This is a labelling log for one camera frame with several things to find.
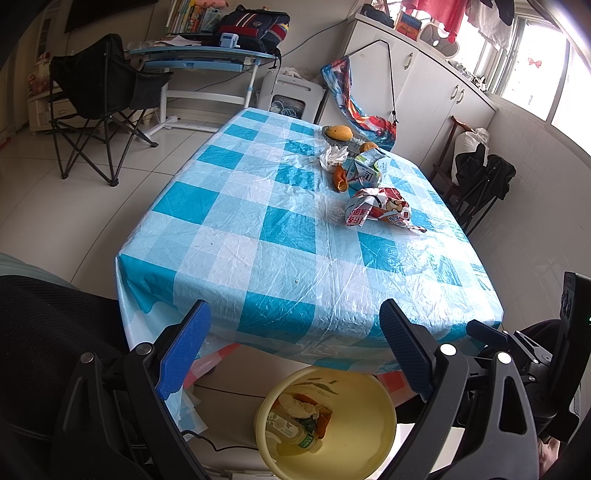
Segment person's black trousers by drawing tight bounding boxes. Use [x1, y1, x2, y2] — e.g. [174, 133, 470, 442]
[0, 274, 139, 480]

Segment clear bottle with green label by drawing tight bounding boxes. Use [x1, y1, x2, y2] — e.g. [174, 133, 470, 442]
[265, 408, 324, 455]

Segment pale yellow plastic bucket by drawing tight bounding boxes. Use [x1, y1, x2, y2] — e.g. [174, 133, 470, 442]
[253, 367, 398, 480]

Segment blue checkered cloth table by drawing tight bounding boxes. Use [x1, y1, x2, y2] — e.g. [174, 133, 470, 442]
[115, 107, 505, 374]

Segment clear glass fruit plate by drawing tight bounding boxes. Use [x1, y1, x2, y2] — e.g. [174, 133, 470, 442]
[322, 126, 384, 155]

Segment pale green seat cushion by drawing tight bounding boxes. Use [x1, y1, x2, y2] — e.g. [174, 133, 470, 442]
[0, 253, 79, 291]

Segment white power strip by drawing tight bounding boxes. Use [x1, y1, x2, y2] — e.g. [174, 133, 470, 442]
[205, 464, 275, 480]

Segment red hanging cloth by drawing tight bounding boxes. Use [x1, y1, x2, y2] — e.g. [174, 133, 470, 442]
[402, 0, 467, 40]

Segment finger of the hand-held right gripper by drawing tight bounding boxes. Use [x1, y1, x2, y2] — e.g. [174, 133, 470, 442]
[465, 318, 555, 370]

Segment loose papers on desk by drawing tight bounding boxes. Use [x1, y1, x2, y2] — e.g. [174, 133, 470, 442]
[139, 38, 204, 48]

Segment pale blue milk carton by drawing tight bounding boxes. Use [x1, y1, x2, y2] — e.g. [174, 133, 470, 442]
[344, 150, 392, 190]

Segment black hanging strap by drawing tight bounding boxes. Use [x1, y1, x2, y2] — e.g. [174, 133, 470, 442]
[348, 39, 400, 125]

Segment white cabinet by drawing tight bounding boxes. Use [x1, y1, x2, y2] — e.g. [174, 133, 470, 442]
[344, 13, 499, 185]

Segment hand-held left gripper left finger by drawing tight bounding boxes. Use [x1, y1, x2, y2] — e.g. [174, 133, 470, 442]
[48, 299, 213, 480]

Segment orange and blue box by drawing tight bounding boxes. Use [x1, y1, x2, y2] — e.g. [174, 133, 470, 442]
[394, 10, 423, 40]

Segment orange and white snack bag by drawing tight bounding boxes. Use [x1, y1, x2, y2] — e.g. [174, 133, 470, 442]
[342, 187, 428, 234]

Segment row of books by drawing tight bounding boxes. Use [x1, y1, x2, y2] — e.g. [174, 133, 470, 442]
[165, 0, 222, 35]

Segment white drawer unit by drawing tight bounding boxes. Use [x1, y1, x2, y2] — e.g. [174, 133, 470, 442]
[27, 88, 70, 134]

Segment black item on cabinet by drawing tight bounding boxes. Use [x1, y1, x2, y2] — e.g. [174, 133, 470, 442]
[359, 4, 395, 28]

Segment blue and white desk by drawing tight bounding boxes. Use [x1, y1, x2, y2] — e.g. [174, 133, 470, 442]
[129, 44, 278, 137]

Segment black floor cable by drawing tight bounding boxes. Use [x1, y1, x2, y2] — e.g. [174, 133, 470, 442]
[180, 429, 259, 455]

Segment white plastic bag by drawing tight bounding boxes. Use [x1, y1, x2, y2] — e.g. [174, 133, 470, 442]
[451, 128, 490, 183]

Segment black jacket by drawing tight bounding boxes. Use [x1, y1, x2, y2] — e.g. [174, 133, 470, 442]
[455, 143, 517, 217]

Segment black wall television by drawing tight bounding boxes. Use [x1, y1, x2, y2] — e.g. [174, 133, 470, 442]
[64, 0, 160, 33]

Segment black folding camp chair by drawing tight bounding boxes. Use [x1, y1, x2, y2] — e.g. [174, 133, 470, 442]
[48, 33, 174, 186]

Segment white hanging cloth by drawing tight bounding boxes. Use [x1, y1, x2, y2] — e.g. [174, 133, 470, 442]
[466, 0, 515, 47]

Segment dark striped backpack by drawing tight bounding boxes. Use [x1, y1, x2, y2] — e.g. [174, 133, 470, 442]
[215, 6, 291, 54]

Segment wooden chair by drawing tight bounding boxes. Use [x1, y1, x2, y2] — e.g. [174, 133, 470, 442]
[430, 115, 481, 232]

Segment crumpled white tissue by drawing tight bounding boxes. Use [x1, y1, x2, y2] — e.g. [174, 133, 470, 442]
[320, 147, 349, 172]

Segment colourful printed bag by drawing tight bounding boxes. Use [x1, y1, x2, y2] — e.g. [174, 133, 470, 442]
[322, 54, 398, 152]

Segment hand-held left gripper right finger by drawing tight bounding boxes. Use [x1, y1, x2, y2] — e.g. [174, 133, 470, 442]
[379, 298, 541, 480]

